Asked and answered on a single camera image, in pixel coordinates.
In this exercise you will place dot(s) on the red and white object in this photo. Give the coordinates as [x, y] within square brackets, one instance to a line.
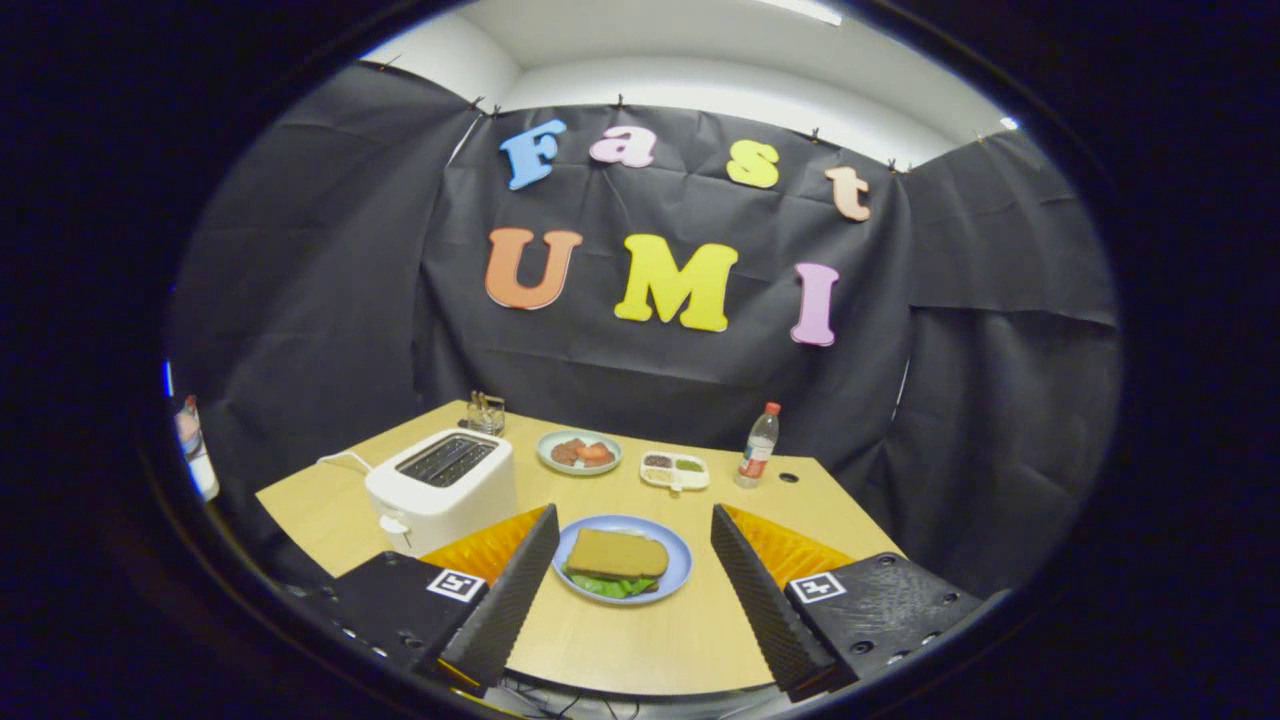
[195, 450]

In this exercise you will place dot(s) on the round-topped brown toast slice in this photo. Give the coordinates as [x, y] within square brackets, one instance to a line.
[615, 552]

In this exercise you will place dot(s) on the clear red-capped water bottle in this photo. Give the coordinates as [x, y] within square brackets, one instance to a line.
[757, 450]

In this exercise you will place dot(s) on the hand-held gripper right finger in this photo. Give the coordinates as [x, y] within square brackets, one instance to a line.
[760, 600]

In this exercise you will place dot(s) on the black backdrop cloth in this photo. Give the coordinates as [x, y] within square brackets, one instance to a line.
[300, 250]

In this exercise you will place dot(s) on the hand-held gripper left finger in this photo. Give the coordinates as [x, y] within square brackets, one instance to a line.
[510, 600]

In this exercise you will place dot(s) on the green lettuce leaf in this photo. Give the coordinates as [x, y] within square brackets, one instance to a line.
[610, 588]

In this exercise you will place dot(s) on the red tomato slice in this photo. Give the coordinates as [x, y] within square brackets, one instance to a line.
[596, 455]

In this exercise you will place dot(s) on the ceiling light panel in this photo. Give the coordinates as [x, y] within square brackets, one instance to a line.
[800, 10]

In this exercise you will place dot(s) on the brown meat patty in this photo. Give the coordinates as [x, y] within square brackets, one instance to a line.
[566, 452]

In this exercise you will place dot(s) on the white toaster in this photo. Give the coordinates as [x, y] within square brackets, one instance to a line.
[450, 505]

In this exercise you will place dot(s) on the white divided seasoning dish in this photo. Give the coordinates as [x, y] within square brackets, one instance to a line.
[675, 472]

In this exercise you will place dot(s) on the teal plate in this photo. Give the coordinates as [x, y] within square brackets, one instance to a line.
[578, 470]

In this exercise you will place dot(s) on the blue plate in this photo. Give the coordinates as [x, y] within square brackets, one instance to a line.
[680, 560]

